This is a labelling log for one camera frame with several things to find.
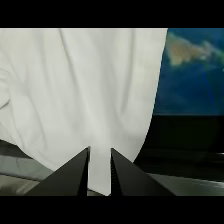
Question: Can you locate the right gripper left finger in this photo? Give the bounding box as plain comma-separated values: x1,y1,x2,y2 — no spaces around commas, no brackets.
25,145,92,197

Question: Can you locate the white shirt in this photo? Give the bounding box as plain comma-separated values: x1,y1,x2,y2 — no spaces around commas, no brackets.
0,28,169,197

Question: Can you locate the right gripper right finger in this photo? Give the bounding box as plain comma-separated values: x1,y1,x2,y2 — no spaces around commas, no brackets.
109,147,174,197

